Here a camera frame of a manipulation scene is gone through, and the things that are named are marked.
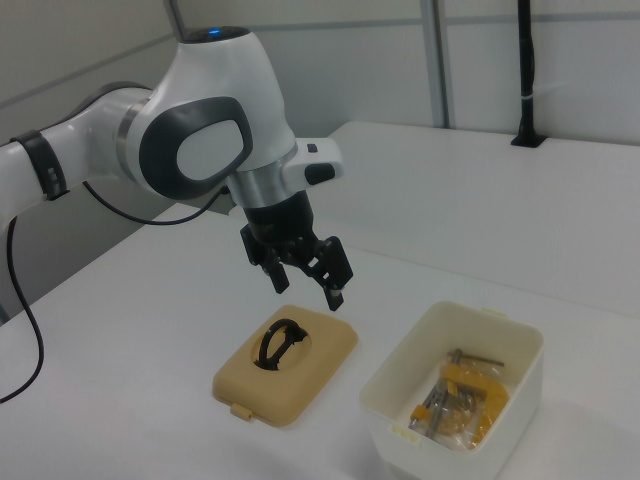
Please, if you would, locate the white plastic tool case base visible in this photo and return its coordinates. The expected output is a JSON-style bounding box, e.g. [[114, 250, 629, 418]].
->
[[359, 299, 545, 459]]

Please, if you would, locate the clear bag of metal parts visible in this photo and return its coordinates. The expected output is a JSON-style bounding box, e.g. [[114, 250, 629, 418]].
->
[[414, 379, 501, 449]]

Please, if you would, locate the tan tool case lid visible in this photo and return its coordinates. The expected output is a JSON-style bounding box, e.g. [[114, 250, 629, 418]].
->
[[212, 303, 359, 429]]

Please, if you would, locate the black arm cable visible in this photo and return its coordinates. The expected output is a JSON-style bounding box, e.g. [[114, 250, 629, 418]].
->
[[0, 179, 230, 404]]

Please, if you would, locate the black lid handle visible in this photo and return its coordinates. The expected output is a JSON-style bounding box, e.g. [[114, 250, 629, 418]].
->
[[252, 317, 311, 374]]

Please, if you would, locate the black cable strap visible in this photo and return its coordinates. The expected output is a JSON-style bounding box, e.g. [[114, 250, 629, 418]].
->
[[10, 129, 70, 201]]

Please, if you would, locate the black clamp-mounted pole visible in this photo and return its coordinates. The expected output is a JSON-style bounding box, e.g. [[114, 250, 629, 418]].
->
[[509, 0, 547, 149]]

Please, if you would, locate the grey partition corner post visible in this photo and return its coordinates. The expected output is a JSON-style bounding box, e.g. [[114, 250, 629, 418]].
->
[[167, 0, 201, 46]]

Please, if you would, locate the yellow C-clamp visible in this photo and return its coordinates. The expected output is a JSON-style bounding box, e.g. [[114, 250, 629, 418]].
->
[[409, 349, 511, 444]]

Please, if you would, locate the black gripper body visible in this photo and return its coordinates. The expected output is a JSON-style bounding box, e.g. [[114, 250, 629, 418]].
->
[[243, 192, 322, 254]]

